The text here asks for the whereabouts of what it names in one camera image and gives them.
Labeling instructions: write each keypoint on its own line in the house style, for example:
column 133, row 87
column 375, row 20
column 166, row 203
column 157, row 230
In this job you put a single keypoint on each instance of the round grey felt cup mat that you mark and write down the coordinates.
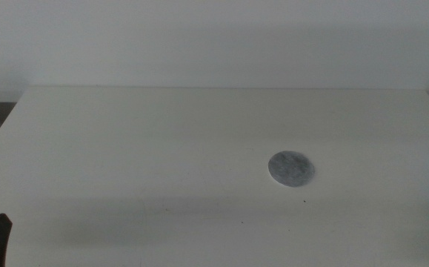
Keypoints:
column 291, row 169

